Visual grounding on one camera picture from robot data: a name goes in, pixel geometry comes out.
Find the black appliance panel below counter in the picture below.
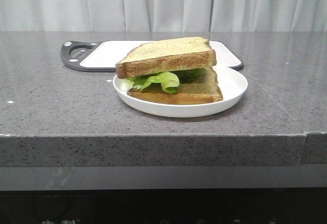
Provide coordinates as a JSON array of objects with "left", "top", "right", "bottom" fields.
[{"left": 1, "top": 188, "right": 326, "bottom": 223}]

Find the white cutting board black rim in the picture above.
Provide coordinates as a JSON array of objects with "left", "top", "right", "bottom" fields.
[{"left": 60, "top": 40, "right": 244, "bottom": 72}]

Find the toasted bread slice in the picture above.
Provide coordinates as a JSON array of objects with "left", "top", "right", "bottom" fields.
[
  {"left": 127, "top": 67, "right": 223, "bottom": 105},
  {"left": 115, "top": 37, "right": 217, "bottom": 79}
]

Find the white curtain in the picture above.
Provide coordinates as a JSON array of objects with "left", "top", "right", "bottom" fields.
[{"left": 1, "top": 0, "right": 326, "bottom": 32}]

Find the green lettuce leaf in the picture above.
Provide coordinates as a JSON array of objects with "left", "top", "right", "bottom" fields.
[{"left": 125, "top": 68, "right": 204, "bottom": 94}]

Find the white round plate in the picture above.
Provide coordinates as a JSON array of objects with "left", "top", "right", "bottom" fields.
[{"left": 113, "top": 65, "right": 248, "bottom": 118}]

